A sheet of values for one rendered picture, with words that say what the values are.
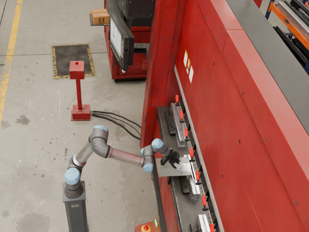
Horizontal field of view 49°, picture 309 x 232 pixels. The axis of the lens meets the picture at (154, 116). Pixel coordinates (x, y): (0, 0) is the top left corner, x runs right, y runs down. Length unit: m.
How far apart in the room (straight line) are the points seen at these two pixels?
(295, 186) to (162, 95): 2.23
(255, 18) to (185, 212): 1.50
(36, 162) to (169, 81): 1.83
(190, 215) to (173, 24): 1.53
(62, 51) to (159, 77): 2.83
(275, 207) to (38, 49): 4.92
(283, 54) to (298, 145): 0.61
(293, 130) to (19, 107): 3.93
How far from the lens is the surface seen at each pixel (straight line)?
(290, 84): 1.60
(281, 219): 1.45
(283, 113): 1.43
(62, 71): 5.30
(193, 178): 2.74
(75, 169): 2.71
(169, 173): 2.72
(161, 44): 2.98
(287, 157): 1.33
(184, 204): 2.73
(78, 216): 3.07
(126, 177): 3.89
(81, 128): 4.40
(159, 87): 3.26
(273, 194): 1.48
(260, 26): 1.99
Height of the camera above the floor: 3.16
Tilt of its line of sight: 44 degrees down
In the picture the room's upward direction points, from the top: 8 degrees clockwise
